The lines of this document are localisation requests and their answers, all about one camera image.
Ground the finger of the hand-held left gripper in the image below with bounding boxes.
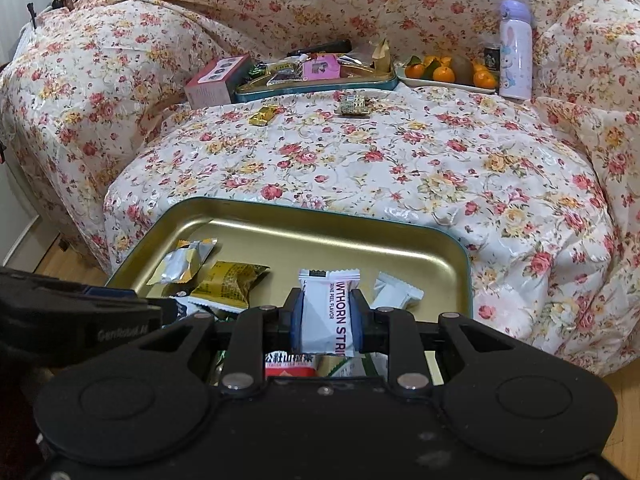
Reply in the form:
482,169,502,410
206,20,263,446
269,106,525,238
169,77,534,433
0,266,152,301

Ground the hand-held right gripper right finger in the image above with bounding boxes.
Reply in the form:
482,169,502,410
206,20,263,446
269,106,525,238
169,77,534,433
349,287,516,395

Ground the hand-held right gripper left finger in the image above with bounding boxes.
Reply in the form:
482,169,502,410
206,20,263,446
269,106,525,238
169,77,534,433
135,287,306,395

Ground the white packet with dark print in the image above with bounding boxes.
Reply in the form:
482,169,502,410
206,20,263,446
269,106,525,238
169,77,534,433
298,268,362,358

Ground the green white snack packet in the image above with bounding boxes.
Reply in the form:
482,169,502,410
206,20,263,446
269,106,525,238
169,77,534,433
317,352,388,380

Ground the red white snack packet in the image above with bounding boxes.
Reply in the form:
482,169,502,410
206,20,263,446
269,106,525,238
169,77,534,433
264,352,318,380

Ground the plain white snack packet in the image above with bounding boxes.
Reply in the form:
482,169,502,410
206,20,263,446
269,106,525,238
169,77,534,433
372,271,425,311

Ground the blue white snack packet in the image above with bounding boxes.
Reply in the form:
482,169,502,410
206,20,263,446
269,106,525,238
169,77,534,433
170,296,200,319

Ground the silver gold snack packet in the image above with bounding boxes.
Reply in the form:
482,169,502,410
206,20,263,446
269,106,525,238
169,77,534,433
189,261,271,311

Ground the silver yellow snack packet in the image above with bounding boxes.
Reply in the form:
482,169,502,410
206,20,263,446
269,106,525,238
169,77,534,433
147,237,218,286

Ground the gold metal tray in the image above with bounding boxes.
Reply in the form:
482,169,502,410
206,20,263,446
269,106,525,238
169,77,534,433
105,196,473,388

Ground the floral cloth covered sofa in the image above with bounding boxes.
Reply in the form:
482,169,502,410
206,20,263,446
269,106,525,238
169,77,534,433
0,0,640,378

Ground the yellow candy packet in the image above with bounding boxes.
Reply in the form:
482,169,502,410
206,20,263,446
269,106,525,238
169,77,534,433
249,104,280,126

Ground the olive striped snack packet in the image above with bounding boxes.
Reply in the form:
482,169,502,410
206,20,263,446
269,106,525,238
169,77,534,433
339,94,371,117

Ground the pink cardboard box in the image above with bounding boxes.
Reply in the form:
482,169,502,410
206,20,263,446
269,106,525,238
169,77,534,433
184,54,253,109

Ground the teal tin tray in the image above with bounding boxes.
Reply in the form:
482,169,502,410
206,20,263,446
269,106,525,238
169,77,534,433
235,52,399,103

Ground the white fruit plate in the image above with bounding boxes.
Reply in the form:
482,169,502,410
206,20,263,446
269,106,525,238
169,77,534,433
395,57,501,95

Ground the pink snack packet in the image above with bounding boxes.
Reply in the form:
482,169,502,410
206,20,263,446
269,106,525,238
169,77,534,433
301,55,341,80

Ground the gold paper wrapper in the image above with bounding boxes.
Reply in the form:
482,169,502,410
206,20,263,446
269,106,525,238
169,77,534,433
372,39,392,72

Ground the black remote control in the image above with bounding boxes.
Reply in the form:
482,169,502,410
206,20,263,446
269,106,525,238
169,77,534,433
286,40,352,58

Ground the brown kiwi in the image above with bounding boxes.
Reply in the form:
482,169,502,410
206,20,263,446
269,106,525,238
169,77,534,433
450,56,475,81

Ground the purple thermos bottle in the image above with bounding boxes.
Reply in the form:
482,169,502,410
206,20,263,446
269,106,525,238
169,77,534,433
498,0,534,100

